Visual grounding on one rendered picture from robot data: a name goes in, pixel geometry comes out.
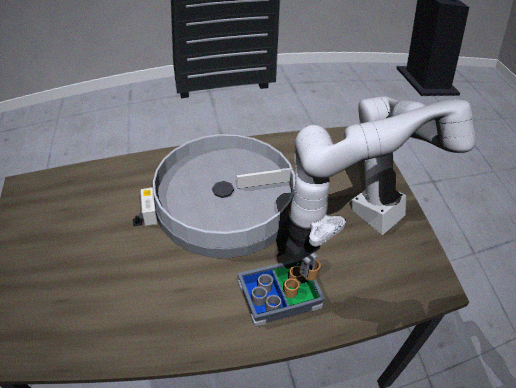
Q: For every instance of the bronze bushing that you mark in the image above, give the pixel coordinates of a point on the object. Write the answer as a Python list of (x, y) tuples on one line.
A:
[(295, 270), (290, 293), (313, 274)]

